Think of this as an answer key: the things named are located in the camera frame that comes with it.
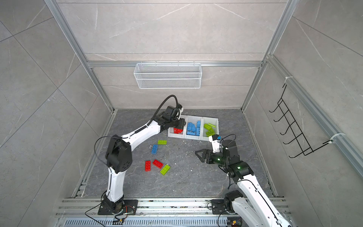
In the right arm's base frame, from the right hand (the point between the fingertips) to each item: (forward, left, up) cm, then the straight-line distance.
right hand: (200, 152), depth 76 cm
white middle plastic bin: (+35, +1, -15) cm, 38 cm away
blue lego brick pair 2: (+23, -2, -14) cm, 27 cm away
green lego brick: (+17, +24, -17) cm, 34 cm away
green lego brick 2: (+29, -13, -14) cm, 34 cm away
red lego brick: (-1, +32, -16) cm, 36 cm away
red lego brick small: (0, +26, -16) cm, 30 cm away
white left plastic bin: (+22, +18, -14) cm, 31 cm away
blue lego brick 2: (+23, +3, -15) cm, 27 cm away
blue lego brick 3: (+28, +4, -14) cm, 31 cm away
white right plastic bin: (+31, -8, -11) cm, 34 cm away
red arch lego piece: (+25, +14, -15) cm, 32 cm away
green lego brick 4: (+22, -11, -14) cm, 29 cm away
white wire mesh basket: (+55, +19, +13) cm, 59 cm away
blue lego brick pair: (+10, +29, -14) cm, 34 cm away
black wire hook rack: (-2, -44, +16) cm, 46 cm away
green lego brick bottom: (-4, +21, -16) cm, 27 cm away
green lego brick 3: (+28, -9, -14) cm, 33 cm away
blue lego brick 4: (+28, +1, -15) cm, 32 cm away
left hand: (+24, +9, -1) cm, 26 cm away
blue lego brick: (+29, -3, -13) cm, 32 cm away
